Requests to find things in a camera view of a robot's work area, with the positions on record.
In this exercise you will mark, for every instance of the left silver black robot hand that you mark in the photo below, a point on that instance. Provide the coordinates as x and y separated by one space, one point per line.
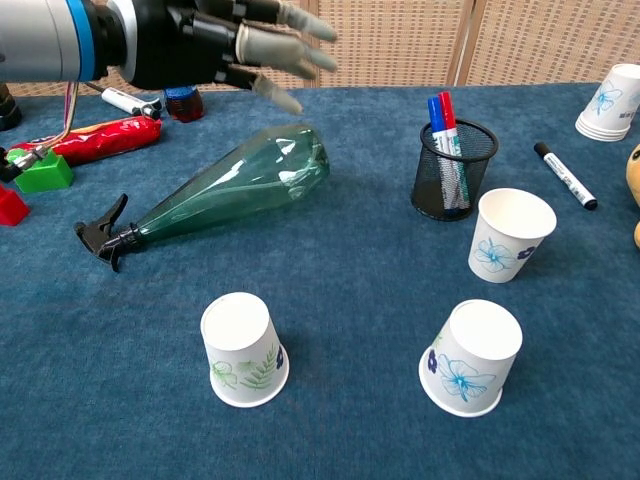
170 45

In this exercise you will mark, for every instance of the green spray bottle black nozzle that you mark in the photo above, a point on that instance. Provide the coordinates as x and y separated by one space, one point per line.
240 180

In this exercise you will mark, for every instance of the cola bottle blue cap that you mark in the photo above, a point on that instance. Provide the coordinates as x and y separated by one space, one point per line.
184 105

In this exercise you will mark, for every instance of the dark tea bottle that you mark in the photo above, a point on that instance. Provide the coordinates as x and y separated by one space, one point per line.
7 110

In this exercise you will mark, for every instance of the white utility knife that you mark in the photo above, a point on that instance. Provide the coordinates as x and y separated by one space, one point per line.
125 102

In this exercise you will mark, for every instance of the red biscuit packet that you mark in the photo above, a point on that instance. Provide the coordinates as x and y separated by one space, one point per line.
110 137

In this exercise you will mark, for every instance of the green toy brick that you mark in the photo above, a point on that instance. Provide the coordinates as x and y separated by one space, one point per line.
47 175

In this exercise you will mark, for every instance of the red toy brick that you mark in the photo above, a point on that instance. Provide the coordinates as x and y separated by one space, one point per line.
11 207

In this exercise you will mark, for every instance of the woven wooden folding screen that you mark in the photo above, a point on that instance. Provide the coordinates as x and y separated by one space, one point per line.
400 40

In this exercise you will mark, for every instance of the blue cap marker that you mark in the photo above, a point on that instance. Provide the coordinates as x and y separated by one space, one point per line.
436 112

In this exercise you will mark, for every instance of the red cap marker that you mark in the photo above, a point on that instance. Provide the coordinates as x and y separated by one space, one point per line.
447 107

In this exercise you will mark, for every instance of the blue carpet table mat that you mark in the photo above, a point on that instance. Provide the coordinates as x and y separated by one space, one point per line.
350 280

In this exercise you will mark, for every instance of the black mesh pen holder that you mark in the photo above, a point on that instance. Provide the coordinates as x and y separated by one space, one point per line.
430 192

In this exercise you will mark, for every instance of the white paper cup green leaves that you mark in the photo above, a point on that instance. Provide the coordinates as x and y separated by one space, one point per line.
242 350

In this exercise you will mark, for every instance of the white paper cup blue flower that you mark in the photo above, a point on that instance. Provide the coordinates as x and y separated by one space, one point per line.
470 360
500 250

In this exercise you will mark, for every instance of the black cap white marker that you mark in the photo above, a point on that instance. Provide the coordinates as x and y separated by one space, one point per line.
565 175

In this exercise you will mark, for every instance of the stacked white paper cups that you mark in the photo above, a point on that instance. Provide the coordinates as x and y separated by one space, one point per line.
607 105

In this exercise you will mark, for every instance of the yellow plush toy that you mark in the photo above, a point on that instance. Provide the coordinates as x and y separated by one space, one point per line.
635 170

